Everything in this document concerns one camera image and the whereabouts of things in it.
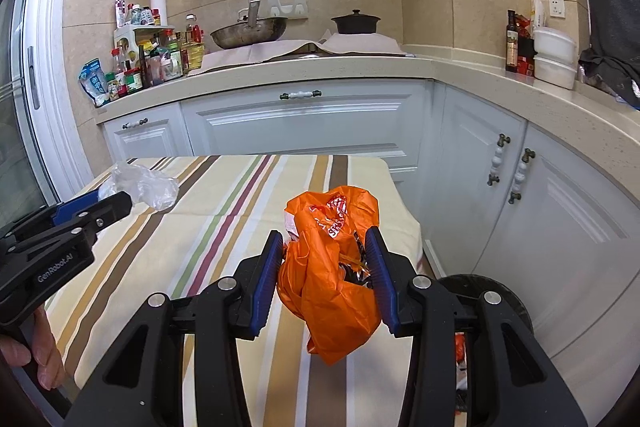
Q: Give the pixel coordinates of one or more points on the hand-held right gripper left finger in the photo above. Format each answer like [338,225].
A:
[267,277]

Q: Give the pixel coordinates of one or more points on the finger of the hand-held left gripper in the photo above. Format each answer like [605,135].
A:
[112,207]
[70,211]

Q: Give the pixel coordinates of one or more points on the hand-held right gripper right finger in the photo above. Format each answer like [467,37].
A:
[382,282]

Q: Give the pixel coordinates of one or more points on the clear plastic wrap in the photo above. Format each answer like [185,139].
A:
[150,189]

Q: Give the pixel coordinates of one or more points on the black trash bin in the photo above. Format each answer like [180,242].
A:
[462,285]

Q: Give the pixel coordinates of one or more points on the person's left hand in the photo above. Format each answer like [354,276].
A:
[47,357]

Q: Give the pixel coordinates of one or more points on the striped tablecloth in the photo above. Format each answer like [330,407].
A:
[225,207]

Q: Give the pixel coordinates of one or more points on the blue snack packet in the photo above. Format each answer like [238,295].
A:
[95,82]

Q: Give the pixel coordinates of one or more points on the glass sliding door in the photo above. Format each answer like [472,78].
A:
[45,82]

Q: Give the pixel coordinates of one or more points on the cluster of condiment bottles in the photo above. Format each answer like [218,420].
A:
[160,62]

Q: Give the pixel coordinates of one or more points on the white spice rack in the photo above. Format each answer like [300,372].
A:
[125,38]

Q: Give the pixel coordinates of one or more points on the paper towel roll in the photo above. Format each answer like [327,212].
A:
[158,9]

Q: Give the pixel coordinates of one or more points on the steel wok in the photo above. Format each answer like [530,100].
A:
[250,34]

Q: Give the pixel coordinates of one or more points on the beige stove cover cloth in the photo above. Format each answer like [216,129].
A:
[350,44]

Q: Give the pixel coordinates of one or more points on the black lidded pot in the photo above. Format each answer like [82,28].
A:
[356,24]

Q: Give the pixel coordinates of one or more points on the dark red box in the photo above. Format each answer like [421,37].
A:
[526,59]

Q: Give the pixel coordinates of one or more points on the dark oil bottle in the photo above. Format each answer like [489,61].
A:
[511,47]

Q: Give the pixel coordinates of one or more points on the white lidded bowl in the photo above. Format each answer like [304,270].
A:
[552,44]
[555,74]

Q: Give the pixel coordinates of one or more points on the red packets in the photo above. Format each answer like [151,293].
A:
[525,27]

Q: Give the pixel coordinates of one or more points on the white packet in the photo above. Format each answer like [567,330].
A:
[539,12]

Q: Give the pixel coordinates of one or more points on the dark cloth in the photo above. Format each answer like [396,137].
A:
[610,67]

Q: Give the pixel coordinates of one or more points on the white wall holder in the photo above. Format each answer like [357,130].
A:
[287,7]

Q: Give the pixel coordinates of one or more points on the white wall socket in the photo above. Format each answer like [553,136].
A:
[557,7]

